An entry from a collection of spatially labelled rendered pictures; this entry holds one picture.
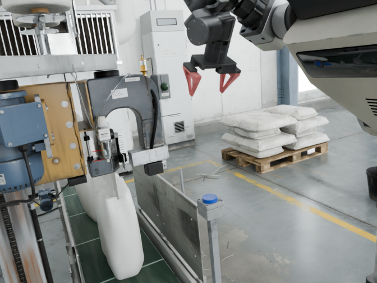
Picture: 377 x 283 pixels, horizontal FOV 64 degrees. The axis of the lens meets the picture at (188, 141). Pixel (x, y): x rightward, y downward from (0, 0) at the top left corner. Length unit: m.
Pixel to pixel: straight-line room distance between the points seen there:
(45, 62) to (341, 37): 0.71
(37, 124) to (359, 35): 0.71
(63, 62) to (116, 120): 2.99
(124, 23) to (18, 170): 3.55
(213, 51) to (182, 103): 4.23
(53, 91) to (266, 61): 5.92
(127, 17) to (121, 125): 1.41
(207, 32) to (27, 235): 0.91
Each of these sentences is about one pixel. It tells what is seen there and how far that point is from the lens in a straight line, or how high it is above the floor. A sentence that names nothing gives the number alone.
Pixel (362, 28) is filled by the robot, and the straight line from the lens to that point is 0.68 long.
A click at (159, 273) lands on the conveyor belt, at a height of 0.38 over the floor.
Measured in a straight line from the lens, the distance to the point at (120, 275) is 1.60.
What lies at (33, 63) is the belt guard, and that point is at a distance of 0.88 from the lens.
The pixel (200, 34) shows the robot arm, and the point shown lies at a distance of 0.68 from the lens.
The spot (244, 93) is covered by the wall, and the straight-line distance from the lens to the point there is 6.36.
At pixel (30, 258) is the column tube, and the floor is 0.76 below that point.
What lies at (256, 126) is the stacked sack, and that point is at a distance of 3.61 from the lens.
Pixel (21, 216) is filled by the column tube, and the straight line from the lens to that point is 1.19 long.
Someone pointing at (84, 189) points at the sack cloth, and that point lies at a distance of 2.14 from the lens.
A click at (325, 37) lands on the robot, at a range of 0.72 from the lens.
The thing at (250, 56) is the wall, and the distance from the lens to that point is 6.44.
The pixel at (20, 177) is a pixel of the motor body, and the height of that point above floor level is 1.12.
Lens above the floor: 1.36
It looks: 14 degrees down
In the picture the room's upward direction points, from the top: 6 degrees counter-clockwise
